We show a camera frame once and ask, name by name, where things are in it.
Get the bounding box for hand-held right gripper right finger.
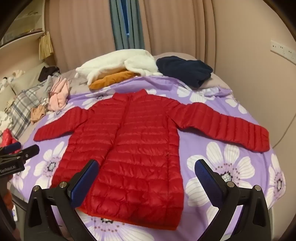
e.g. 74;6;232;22
195;159;278;241

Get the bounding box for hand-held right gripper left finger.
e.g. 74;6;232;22
24;159;100;241

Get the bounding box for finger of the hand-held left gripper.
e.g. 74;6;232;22
0;144;40;165
0;142;22;155

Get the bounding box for red down jacket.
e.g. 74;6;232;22
33;91;270;232

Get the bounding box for small folded red jacket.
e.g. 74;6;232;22
0;128;18;149

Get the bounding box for white ruffled cloth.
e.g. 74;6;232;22
0;111;10;130

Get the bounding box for purple floral blanket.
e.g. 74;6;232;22
10;75;286;241

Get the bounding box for tan small cloth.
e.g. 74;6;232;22
31;105;48;124

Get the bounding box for plaid grey garment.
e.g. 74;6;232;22
10;80;56;132

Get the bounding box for beige pillow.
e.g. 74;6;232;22
10;70;50;93
0;85;15;112

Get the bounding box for pink garment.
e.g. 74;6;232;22
47;77;70;112

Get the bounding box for white plush toys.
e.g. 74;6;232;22
0;70;26;93

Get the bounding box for black garment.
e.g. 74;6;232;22
38;66;61;82

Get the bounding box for orange garment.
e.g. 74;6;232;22
89;71;135;90

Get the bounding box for straw tassel hanging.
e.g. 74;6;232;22
39;31;54;61

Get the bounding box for white shelf unit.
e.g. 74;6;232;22
0;0;47;50

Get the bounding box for navy fleece garment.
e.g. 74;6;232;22
156;56;213;88

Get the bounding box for white fleece garment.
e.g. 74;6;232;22
76;49;162;87

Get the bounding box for pink curtain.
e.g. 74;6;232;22
139;0;218;61
45;0;116;71

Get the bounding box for teal sheer curtain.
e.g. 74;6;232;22
109;0;145;51

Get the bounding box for white wall socket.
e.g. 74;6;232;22
270;40;296;66

